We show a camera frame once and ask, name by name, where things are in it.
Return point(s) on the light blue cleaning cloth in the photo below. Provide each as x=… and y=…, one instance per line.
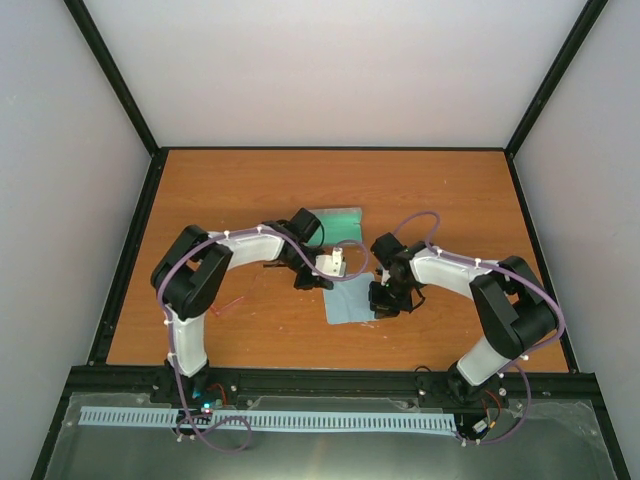
x=348, y=302

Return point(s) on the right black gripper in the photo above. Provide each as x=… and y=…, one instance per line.
x=383, y=309

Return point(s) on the black aluminium frame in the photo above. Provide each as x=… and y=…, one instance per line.
x=96, y=377

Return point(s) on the grey felt glasses case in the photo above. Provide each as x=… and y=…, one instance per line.
x=338, y=224

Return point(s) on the red transparent sunglasses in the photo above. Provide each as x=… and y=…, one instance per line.
x=221, y=308

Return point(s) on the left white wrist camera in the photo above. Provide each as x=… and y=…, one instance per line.
x=331, y=264

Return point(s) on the light blue slotted cable duct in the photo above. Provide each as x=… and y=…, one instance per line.
x=273, y=421

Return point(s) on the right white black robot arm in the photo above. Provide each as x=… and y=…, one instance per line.
x=515, y=313

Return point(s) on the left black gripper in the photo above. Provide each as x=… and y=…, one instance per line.
x=301, y=282

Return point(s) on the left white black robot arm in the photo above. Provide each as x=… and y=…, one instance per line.
x=189, y=276

